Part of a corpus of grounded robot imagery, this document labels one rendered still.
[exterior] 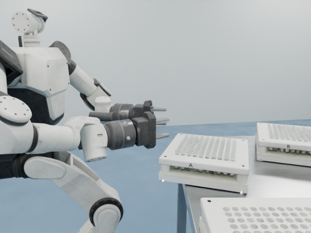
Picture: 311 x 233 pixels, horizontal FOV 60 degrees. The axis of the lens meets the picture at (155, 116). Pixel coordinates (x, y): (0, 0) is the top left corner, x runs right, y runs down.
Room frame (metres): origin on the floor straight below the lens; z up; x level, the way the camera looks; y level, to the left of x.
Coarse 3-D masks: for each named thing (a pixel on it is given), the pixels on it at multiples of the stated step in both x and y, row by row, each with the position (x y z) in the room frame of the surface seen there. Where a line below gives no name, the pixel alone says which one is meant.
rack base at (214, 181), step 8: (160, 176) 0.71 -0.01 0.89; (168, 176) 0.70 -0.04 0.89; (176, 176) 0.70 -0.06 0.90; (184, 176) 0.69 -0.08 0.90; (192, 176) 0.69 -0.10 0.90; (200, 176) 0.69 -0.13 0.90; (208, 176) 0.69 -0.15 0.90; (216, 176) 0.69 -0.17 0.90; (224, 176) 0.69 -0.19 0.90; (192, 184) 0.68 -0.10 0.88; (200, 184) 0.67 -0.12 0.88; (208, 184) 0.67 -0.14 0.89; (216, 184) 0.66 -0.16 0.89; (224, 184) 0.65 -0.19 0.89; (232, 184) 0.65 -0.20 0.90; (240, 184) 0.64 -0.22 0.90
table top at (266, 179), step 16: (256, 160) 0.86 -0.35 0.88; (256, 176) 0.74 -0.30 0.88; (272, 176) 0.74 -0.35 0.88; (288, 176) 0.74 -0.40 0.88; (304, 176) 0.74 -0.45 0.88; (192, 192) 0.65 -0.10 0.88; (208, 192) 0.65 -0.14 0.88; (224, 192) 0.65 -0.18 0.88; (256, 192) 0.65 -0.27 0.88; (272, 192) 0.65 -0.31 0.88; (288, 192) 0.65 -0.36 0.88; (304, 192) 0.65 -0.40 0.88; (192, 208) 0.57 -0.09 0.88; (192, 224) 0.53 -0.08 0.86
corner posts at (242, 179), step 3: (162, 165) 0.71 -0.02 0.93; (165, 165) 0.71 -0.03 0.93; (162, 168) 0.71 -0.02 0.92; (165, 168) 0.71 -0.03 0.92; (168, 168) 0.71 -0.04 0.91; (162, 171) 0.71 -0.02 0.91; (165, 171) 0.71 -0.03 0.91; (168, 171) 0.71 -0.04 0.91; (237, 174) 0.66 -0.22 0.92; (237, 177) 0.65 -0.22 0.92; (240, 177) 0.65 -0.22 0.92; (243, 177) 0.64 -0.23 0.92; (246, 177) 0.65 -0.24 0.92; (237, 180) 0.65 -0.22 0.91; (240, 180) 0.65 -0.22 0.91; (243, 180) 0.64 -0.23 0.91; (246, 180) 0.65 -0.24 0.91; (240, 183) 0.65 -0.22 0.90; (243, 183) 0.64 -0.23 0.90; (246, 183) 0.65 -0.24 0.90
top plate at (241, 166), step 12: (240, 144) 0.82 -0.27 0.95; (168, 156) 0.72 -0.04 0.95; (180, 156) 0.72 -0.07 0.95; (192, 156) 0.72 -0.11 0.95; (204, 156) 0.72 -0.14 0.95; (216, 156) 0.72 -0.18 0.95; (240, 156) 0.72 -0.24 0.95; (204, 168) 0.67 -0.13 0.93; (216, 168) 0.66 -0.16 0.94; (228, 168) 0.65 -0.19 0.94; (240, 168) 0.64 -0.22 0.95
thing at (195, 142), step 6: (192, 138) 0.85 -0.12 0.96; (198, 138) 0.86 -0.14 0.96; (186, 144) 0.80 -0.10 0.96; (192, 144) 0.80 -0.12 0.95; (198, 144) 0.80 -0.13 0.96; (204, 144) 0.80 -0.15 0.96; (210, 144) 0.80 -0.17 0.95; (216, 144) 0.80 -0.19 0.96; (222, 144) 0.80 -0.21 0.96; (228, 144) 0.80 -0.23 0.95; (186, 150) 0.75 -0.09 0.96; (192, 150) 0.74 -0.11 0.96; (198, 150) 0.75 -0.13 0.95; (204, 150) 0.75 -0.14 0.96; (210, 150) 0.75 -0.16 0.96; (216, 150) 0.74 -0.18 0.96; (222, 150) 0.75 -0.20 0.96; (228, 150) 0.75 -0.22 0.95
